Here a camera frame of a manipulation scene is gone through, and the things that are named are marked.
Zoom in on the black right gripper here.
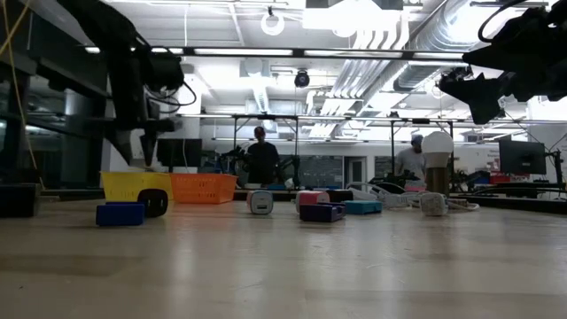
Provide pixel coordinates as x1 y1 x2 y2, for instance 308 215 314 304
438 8 567 125

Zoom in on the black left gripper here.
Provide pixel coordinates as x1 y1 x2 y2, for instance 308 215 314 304
105 115 179 172

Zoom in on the black and white charger cube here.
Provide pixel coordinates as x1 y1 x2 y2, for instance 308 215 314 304
136 188 169 218

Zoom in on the dark blue rectangular box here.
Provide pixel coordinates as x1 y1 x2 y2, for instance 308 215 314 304
96 202 146 228

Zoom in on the white and blue charger cube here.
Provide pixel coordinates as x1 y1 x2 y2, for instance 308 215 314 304
246 190 275 216
419 191 448 217

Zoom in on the pink charger cube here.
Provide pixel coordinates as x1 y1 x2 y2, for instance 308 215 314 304
295 191 331 206

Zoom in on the teal rectangular box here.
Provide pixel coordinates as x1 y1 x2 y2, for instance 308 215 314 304
343 199 384 216

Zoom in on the purple rectangular box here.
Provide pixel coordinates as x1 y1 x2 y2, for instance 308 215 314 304
299 202 347 223

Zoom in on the yellow plastic basket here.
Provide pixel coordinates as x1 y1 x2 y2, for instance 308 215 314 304
100 171 174 203

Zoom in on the black computer monitor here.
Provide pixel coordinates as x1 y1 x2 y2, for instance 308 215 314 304
498 139 548 175
156 138 204 174

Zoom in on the orange plastic basket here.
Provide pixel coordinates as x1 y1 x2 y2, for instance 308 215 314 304
169 173 239 205

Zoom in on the white bulb lamp brass base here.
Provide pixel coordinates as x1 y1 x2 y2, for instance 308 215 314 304
420 130 455 196

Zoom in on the person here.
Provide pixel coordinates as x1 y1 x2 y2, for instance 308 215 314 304
245 126 281 186
393 134 427 187

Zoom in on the black ceiling spot camera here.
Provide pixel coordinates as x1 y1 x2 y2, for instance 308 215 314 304
440 66 473 83

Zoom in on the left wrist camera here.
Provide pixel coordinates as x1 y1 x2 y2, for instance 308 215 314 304
149 52 186 93

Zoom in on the black workstation frame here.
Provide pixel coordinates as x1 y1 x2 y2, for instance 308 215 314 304
230 113 300 187
389 117 456 187

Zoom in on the yellow hanging cable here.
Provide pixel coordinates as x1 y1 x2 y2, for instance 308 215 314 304
0 0 45 190

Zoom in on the white ring light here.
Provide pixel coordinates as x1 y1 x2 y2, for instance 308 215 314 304
260 11 286 37

